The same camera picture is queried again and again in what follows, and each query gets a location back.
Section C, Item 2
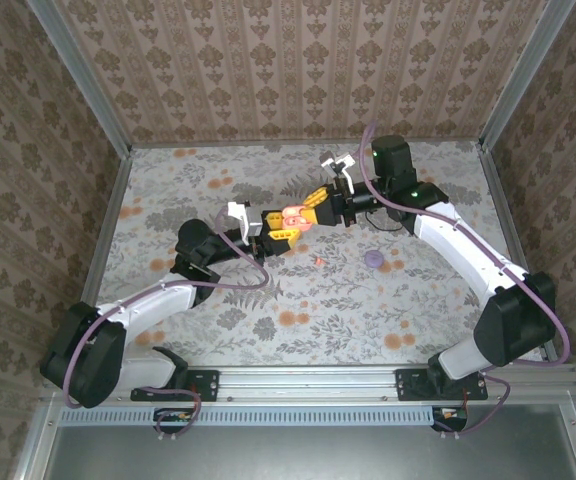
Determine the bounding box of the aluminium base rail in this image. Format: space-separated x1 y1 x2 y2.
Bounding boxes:
40 364 576 405

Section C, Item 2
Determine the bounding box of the aluminium table side rail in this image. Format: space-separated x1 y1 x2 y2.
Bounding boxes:
476 144 560 364
76 152 134 311

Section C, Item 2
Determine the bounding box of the grey metal sheet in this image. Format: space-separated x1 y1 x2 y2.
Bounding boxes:
42 424 576 480

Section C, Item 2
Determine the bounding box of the grey slotted cable duct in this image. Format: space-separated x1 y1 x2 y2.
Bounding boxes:
60 405 442 428

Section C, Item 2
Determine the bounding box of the black connector board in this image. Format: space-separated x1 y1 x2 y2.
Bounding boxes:
153 407 194 434
431 406 469 432

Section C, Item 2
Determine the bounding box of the aluminium frame post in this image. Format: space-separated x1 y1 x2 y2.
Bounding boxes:
478 0 576 151
25 0 133 157

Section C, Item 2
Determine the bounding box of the aluminium table back rail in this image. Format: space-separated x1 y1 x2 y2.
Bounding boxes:
128 138 484 150

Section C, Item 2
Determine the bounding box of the orange earbud charging case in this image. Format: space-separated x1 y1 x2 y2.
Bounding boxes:
280 203 315 233

